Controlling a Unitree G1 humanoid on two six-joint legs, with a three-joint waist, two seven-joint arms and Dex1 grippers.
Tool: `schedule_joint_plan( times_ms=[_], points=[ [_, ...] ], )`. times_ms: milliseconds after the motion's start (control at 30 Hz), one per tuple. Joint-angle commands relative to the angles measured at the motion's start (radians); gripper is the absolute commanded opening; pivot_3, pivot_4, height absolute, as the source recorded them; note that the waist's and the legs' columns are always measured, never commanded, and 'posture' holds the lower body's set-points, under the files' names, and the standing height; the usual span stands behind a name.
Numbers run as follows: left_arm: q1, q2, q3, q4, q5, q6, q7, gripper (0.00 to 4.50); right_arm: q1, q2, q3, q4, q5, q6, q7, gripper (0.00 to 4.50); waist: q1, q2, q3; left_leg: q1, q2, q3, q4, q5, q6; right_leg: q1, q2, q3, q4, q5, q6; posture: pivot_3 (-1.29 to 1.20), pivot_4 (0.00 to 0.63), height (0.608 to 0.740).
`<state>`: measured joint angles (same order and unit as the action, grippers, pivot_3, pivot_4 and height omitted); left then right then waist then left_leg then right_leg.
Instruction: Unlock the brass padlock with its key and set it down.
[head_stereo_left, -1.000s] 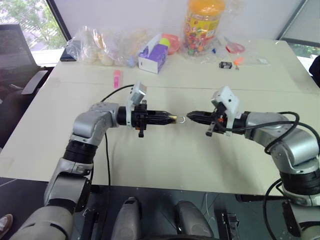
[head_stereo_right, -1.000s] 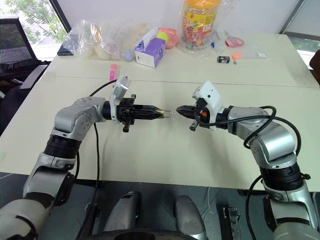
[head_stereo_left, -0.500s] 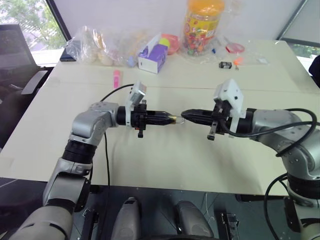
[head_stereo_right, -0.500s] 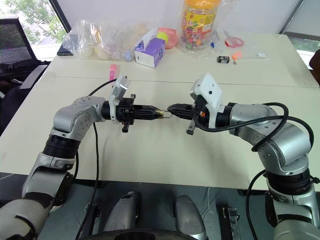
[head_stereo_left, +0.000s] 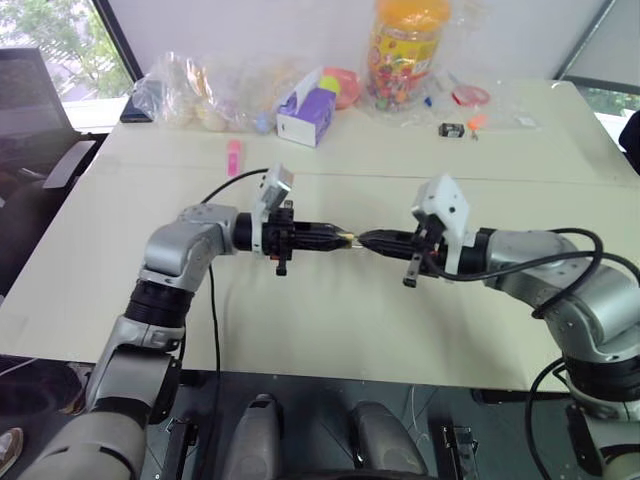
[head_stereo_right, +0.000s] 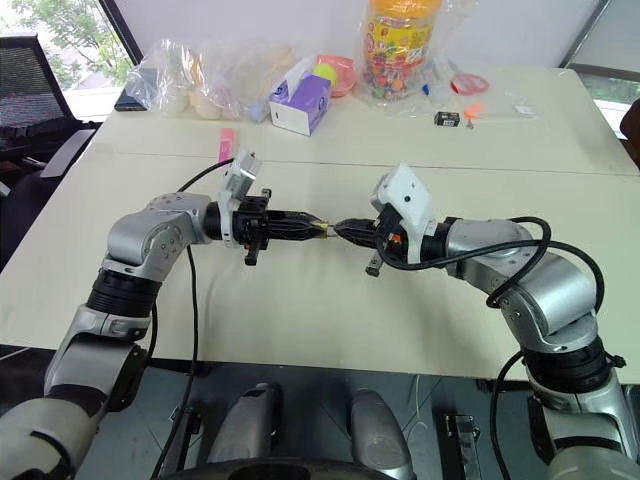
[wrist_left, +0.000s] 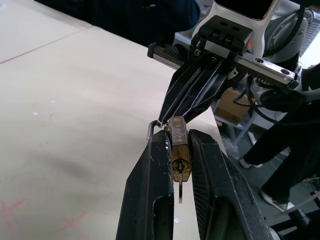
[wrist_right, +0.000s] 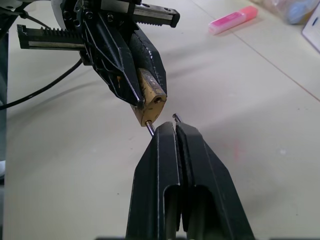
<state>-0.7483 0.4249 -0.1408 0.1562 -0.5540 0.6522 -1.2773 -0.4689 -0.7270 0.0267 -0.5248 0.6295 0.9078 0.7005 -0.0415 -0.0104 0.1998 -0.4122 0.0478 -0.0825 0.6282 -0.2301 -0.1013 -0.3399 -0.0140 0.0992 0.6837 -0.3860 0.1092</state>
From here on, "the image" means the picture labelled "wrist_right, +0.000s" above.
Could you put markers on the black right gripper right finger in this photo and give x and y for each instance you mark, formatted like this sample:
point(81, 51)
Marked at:
point(212, 190)

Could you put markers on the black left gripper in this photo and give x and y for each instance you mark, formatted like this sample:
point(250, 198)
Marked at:
point(75, 40)

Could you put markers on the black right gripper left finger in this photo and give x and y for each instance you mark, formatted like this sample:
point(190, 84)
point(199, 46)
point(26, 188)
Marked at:
point(150, 190)

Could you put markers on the brass padlock with silver shackle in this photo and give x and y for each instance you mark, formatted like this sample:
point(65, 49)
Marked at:
point(150, 111)

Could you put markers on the pink highlighter pen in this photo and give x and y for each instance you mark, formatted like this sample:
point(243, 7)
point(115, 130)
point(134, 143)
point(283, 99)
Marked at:
point(232, 20)

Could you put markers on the clear plastic bag with items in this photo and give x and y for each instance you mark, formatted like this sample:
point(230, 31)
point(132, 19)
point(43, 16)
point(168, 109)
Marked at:
point(297, 12)

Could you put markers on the white box with blue print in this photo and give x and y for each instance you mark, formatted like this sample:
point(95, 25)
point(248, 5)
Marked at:
point(313, 32)

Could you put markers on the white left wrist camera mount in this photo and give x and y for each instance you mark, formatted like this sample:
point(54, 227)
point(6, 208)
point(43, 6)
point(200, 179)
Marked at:
point(57, 11)

